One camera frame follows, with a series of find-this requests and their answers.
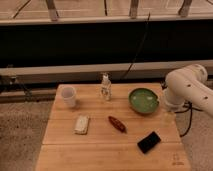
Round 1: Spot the black eraser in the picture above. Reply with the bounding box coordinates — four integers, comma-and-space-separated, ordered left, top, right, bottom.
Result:
137, 132, 161, 154

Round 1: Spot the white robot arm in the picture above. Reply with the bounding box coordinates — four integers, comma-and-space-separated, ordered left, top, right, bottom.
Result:
161, 64, 213, 125

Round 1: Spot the green ceramic bowl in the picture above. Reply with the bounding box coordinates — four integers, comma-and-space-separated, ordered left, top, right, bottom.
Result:
128, 88, 159, 115

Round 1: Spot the white ceramic cup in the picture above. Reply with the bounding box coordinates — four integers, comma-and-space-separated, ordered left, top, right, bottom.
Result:
61, 86, 76, 108

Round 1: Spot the dark red oblong object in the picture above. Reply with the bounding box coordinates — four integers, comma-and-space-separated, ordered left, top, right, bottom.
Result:
108, 116, 126, 132

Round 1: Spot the small clear glass bottle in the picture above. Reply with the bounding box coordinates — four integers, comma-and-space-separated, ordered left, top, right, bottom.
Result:
101, 73, 111, 101

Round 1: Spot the white wrapped packet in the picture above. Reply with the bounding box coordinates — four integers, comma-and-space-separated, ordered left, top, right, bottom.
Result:
74, 115, 90, 135

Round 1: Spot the black floor cable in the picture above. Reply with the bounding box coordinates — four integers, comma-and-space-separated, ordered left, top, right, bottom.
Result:
174, 102, 203, 138

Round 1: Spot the grey metal rail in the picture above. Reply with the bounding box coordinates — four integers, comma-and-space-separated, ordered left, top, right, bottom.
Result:
0, 59, 213, 85

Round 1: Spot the black hanging cable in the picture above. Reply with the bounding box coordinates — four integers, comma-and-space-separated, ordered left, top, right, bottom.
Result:
119, 12, 152, 81

